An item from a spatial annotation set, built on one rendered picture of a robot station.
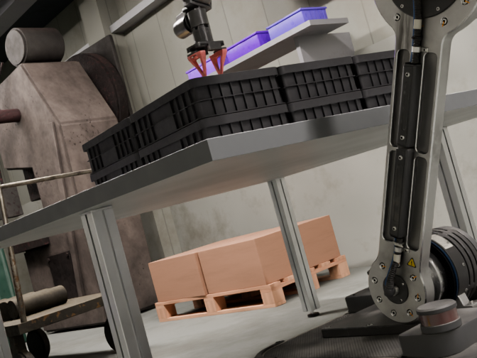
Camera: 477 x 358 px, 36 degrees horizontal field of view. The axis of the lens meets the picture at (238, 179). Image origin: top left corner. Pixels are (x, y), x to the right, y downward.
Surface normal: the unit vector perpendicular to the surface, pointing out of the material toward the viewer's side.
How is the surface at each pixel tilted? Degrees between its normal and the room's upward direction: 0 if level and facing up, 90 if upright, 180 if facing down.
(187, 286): 90
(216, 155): 90
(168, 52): 90
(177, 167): 90
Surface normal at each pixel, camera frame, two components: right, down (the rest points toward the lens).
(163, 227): 0.61, -0.20
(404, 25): -0.75, 0.18
